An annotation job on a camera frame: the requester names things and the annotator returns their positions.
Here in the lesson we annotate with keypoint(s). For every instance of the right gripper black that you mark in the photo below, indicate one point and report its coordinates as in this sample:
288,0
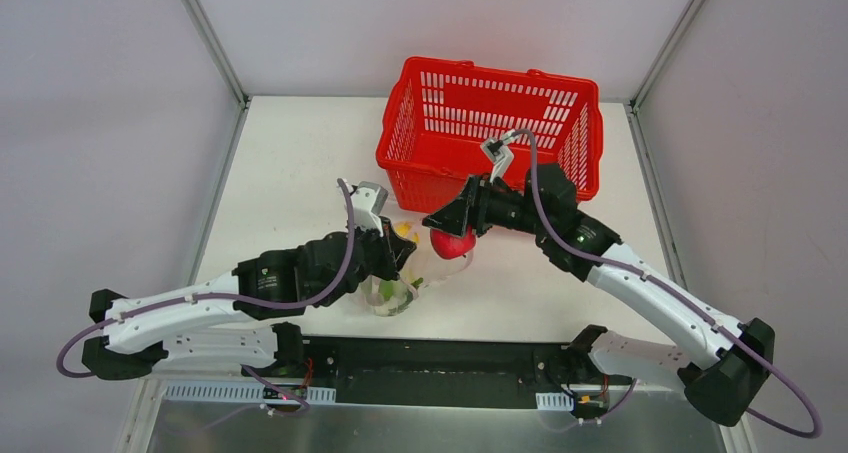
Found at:
475,207

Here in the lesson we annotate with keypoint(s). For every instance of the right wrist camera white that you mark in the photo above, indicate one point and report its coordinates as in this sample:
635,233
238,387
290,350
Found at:
497,150

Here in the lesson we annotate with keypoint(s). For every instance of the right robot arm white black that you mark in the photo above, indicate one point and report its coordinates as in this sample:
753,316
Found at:
718,362

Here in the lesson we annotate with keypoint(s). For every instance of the clear pink zip top bag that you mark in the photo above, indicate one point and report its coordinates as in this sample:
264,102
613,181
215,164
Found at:
422,263

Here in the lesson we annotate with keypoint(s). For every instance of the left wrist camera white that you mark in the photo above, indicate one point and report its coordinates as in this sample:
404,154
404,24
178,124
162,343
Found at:
368,200

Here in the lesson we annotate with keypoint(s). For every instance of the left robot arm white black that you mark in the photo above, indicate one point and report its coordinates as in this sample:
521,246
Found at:
241,317

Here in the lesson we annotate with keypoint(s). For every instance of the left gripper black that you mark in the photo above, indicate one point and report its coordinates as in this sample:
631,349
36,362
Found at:
387,252

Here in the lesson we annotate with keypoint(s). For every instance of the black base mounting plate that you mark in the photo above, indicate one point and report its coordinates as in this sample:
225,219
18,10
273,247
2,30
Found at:
407,372

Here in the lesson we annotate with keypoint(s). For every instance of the red apple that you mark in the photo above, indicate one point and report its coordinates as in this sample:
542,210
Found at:
450,247

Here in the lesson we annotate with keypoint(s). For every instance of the yellow orange fruit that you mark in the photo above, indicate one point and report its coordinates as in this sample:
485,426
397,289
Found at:
407,230

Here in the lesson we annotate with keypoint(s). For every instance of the left aluminium frame post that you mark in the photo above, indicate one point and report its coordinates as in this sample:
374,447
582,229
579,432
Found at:
214,46

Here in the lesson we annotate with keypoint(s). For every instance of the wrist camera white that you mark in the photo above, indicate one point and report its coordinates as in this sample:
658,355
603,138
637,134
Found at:
497,150
368,200

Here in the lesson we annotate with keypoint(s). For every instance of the green vegetable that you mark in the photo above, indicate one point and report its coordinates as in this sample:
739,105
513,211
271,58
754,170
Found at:
398,293

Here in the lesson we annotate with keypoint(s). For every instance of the right aluminium frame post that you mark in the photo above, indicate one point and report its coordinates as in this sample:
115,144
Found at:
677,34

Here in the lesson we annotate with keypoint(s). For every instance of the aluminium frame post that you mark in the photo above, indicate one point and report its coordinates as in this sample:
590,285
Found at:
677,34
214,46

